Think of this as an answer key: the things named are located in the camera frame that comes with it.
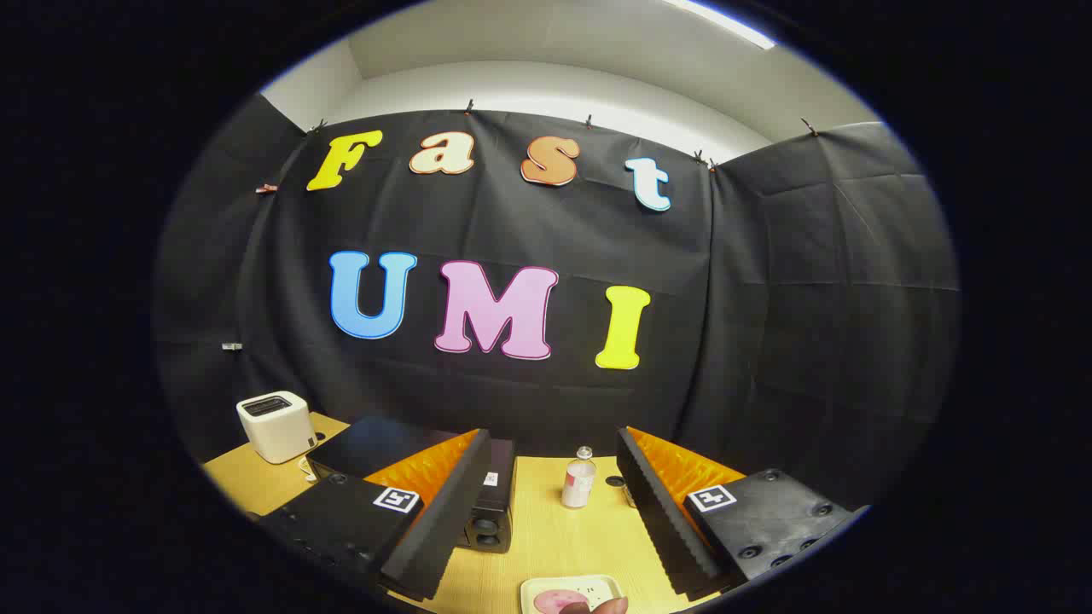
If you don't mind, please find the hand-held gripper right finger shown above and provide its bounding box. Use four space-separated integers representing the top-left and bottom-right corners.
616 426 871 596

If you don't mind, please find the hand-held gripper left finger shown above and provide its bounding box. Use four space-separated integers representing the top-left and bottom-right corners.
256 429 493 602

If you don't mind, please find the black toaster oven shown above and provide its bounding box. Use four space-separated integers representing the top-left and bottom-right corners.
305 415 518 553

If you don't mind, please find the cream square plate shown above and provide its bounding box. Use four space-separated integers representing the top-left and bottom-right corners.
520 575 628 614

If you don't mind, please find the pink ham slice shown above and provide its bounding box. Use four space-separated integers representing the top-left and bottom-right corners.
533 588 591 614

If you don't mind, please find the white pop-up toaster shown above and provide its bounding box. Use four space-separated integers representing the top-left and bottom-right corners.
236 391 319 465

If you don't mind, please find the clear bottle with pink label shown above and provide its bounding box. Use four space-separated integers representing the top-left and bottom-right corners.
561 446 598 510

